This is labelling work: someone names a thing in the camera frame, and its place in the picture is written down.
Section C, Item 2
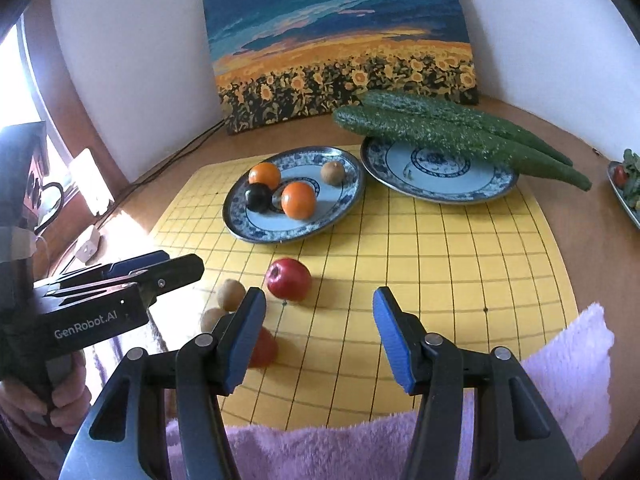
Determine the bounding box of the brown kiwi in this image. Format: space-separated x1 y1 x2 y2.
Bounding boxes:
216 278 246 312
200 307 228 333
320 160 346 186

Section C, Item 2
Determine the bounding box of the black plum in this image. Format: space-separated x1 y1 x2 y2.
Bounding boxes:
244 182 272 214

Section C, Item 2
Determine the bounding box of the large orange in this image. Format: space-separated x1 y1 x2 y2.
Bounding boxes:
280 181 317 220

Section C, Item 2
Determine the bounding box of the person's left hand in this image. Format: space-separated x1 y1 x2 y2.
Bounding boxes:
0 351 94 436

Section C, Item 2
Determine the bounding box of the red apple near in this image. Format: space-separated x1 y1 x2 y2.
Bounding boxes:
248 327 278 368

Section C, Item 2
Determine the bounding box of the red apple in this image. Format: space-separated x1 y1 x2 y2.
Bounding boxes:
248 327 278 368
266 258 312 302

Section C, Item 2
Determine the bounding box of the red apple far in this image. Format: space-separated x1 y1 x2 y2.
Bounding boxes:
266 258 312 302

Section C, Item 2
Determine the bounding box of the pink fluffy towel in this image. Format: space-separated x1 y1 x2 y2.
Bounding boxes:
79 301 616 480

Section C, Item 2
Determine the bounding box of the small orange on plate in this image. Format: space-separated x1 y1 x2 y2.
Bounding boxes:
248 162 281 191

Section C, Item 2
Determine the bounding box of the yellow go board mat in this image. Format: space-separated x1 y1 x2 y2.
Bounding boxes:
151 159 578 429

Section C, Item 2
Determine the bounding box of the blue white plate with fruit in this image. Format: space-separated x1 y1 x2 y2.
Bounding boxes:
222 146 366 244

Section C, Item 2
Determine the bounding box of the brown kiwi on plate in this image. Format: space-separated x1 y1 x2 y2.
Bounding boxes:
320 160 346 186

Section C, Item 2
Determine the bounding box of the sunflower field painting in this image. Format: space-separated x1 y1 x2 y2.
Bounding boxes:
202 0 478 133

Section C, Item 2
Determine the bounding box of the blue white plate with cucumbers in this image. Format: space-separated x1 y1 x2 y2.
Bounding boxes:
360 136 518 205

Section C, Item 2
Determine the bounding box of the plate of salad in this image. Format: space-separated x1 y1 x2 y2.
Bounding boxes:
606 148 640 229

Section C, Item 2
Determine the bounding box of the front green cucumber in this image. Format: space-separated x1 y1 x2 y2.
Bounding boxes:
332 105 591 192

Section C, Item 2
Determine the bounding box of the green cucumber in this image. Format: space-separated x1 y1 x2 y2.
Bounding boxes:
332 105 591 192
359 90 573 166

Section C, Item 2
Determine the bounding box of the back green cucumber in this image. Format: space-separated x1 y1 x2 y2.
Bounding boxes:
359 90 573 166

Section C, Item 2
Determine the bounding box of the black cable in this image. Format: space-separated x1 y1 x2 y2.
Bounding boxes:
94 118 227 231

